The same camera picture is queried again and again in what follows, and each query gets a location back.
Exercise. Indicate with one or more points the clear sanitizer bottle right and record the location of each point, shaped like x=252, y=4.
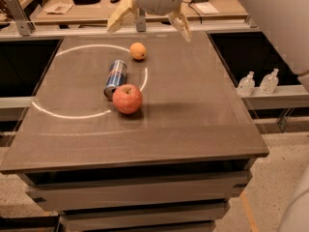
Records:
x=269, y=82

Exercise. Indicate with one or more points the black cloth bundle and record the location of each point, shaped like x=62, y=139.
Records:
x=85, y=2

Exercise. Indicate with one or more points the grey drawer cabinet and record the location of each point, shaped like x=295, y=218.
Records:
x=176, y=197

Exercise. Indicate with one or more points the white paper note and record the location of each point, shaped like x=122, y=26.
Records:
x=207, y=8

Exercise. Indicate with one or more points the blue silver redbull can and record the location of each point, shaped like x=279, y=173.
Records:
x=116, y=77

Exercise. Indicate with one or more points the small black remote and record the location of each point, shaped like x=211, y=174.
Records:
x=114, y=1

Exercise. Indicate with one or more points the red apple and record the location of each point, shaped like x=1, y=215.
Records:
x=127, y=98

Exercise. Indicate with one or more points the grey metal bracket left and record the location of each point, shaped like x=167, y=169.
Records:
x=12, y=12

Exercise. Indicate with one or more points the orange fruit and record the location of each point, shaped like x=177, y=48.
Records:
x=138, y=51

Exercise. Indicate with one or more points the clear sanitizer bottle left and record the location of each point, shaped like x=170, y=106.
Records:
x=246, y=85

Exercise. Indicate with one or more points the clear sanitizer bottle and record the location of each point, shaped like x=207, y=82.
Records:
x=246, y=85
x=269, y=82

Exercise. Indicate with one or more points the paper sheet left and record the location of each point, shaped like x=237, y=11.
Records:
x=58, y=9

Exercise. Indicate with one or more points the grey metal bracket middle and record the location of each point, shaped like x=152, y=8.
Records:
x=140, y=21

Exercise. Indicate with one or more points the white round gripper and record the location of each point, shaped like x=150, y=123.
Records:
x=174, y=8

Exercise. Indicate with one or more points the grey metal bracket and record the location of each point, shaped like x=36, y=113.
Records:
x=12, y=12
x=140, y=21

